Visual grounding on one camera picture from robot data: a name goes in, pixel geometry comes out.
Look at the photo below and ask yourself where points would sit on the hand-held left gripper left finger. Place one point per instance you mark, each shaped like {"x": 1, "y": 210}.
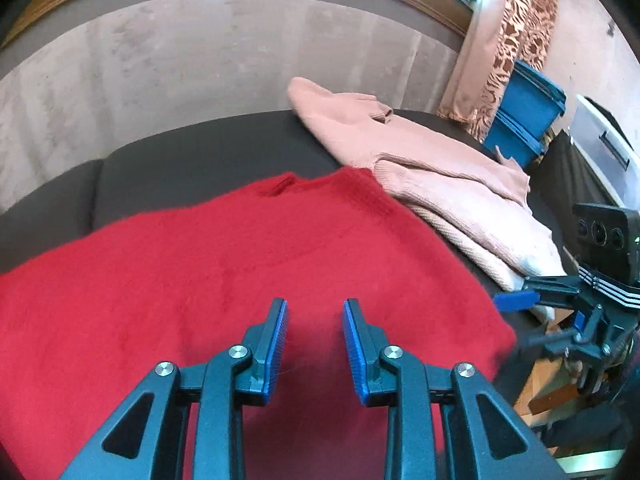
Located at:
{"x": 277, "y": 350}

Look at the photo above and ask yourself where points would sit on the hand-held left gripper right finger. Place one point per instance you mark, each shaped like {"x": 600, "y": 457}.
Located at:
{"x": 356, "y": 355}

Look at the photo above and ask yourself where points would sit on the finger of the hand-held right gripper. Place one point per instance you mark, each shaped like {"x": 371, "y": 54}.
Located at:
{"x": 515, "y": 301}
{"x": 580, "y": 321}

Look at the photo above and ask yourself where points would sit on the red knit sweater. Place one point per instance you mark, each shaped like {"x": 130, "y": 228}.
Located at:
{"x": 175, "y": 285}

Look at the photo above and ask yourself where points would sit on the pink knit sweater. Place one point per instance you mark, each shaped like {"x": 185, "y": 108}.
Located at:
{"x": 425, "y": 160}

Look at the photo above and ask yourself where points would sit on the black bag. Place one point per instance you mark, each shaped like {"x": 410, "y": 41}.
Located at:
{"x": 570, "y": 180}

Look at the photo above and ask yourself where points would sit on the clear plastic storage box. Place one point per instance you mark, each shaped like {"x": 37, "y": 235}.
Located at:
{"x": 595, "y": 130}

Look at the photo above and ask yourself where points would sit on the dark garment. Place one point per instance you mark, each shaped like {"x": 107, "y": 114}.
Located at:
{"x": 625, "y": 125}

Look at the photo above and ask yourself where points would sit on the blue storage box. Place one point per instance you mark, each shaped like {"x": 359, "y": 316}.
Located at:
{"x": 530, "y": 105}
{"x": 510, "y": 142}

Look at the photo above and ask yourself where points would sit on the brown patterned curtain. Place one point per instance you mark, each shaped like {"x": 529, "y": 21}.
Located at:
{"x": 520, "y": 35}

